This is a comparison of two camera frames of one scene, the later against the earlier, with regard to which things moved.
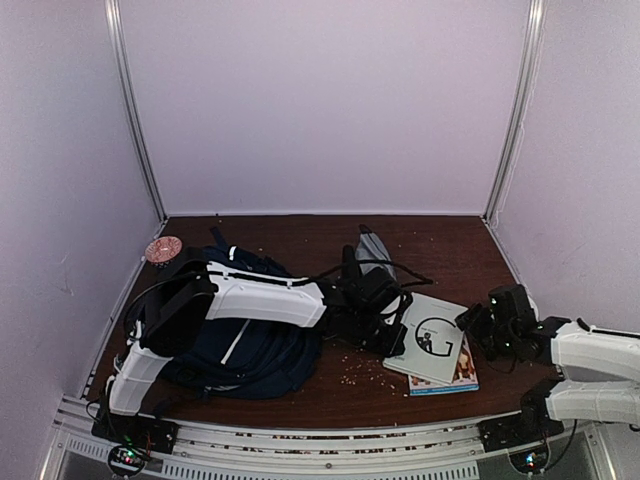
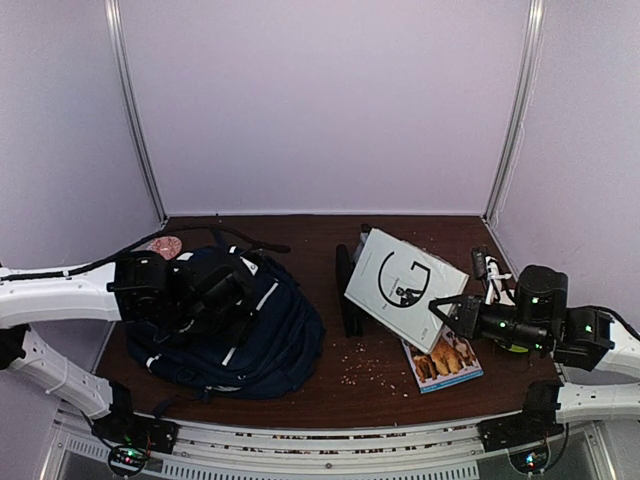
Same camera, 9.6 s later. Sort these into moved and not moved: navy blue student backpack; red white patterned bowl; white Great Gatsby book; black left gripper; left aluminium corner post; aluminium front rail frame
Moved: white Great Gatsby book; black left gripper
Not moved: left aluminium corner post; navy blue student backpack; aluminium front rail frame; red white patterned bowl
